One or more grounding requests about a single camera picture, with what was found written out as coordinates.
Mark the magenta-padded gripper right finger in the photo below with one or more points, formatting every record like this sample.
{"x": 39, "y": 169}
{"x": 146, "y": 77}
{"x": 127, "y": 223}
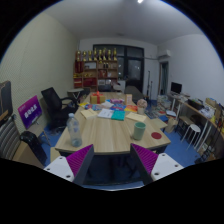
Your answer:
{"x": 163, "y": 165}

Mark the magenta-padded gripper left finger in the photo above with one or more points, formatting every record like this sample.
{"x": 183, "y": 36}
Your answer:
{"x": 61, "y": 166}

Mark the clear plastic water bottle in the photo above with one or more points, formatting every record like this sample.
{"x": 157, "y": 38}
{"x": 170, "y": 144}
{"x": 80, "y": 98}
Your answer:
{"x": 74, "y": 132}

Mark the flat round red coaster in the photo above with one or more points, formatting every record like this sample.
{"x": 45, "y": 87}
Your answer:
{"x": 156, "y": 135}

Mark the brown paper bag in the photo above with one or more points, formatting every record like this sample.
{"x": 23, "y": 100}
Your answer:
{"x": 171, "y": 126}

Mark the green cup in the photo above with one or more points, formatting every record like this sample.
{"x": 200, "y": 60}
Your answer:
{"x": 139, "y": 131}

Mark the white round stool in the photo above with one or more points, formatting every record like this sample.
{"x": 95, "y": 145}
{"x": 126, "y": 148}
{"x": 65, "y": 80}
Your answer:
{"x": 191, "y": 130}

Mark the brown wooden stool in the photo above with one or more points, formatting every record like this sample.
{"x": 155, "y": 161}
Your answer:
{"x": 185, "y": 120}

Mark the large pale yellow book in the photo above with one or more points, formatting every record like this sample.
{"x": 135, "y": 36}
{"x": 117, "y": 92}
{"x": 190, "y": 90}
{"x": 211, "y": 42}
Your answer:
{"x": 136, "y": 117}

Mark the small pale yellow book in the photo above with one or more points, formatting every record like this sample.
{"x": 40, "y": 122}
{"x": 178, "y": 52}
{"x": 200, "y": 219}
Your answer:
{"x": 88, "y": 113}

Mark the striped chair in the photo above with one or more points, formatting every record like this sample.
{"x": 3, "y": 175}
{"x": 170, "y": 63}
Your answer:
{"x": 8, "y": 138}

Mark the black office chair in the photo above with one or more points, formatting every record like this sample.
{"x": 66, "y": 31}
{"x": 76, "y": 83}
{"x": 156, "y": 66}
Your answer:
{"x": 55, "y": 106}

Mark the long cluttered side desk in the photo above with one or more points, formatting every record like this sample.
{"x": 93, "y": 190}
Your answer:
{"x": 200, "y": 115}

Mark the pile of books on floor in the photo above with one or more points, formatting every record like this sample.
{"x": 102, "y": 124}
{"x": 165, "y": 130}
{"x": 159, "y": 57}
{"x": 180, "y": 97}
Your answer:
{"x": 164, "y": 101}

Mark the purple sign board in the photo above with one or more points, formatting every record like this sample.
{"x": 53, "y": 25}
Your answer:
{"x": 30, "y": 111}

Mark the flower bouquet in white pot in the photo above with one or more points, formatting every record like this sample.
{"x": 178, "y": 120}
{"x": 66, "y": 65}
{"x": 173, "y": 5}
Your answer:
{"x": 141, "y": 105}

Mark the orange book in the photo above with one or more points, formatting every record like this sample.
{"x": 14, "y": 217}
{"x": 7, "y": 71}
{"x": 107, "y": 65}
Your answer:
{"x": 131, "y": 108}

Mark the teal book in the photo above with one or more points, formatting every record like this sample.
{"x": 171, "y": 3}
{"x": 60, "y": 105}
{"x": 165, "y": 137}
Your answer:
{"x": 118, "y": 115}

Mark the white book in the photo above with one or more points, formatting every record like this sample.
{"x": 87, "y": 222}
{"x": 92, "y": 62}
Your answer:
{"x": 105, "y": 113}

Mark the blue book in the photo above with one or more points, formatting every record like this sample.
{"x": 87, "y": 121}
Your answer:
{"x": 117, "y": 107}

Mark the upright orange white card box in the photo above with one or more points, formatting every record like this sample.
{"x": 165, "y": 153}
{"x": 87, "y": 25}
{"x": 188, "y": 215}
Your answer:
{"x": 129, "y": 99}

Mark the small round grey table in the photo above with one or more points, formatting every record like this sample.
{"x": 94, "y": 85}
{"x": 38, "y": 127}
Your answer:
{"x": 75, "y": 91}

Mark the yellow gift box red ribbon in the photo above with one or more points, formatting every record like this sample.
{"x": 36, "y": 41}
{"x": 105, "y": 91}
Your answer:
{"x": 97, "y": 98}

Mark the computer monitor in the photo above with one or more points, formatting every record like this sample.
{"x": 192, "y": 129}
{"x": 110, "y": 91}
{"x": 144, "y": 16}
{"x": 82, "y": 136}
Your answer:
{"x": 176, "y": 87}

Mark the pink flat box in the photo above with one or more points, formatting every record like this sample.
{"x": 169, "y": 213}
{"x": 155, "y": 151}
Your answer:
{"x": 116, "y": 100}

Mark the black tripod stand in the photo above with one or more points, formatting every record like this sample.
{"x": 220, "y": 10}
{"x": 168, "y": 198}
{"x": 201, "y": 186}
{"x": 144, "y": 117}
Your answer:
{"x": 149, "y": 85}

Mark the wooden shelf unit with trophies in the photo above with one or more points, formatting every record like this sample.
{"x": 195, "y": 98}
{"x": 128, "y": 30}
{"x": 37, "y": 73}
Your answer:
{"x": 95, "y": 71}

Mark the white air conditioner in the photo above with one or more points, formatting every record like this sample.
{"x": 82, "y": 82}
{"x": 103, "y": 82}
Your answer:
{"x": 164, "y": 54}

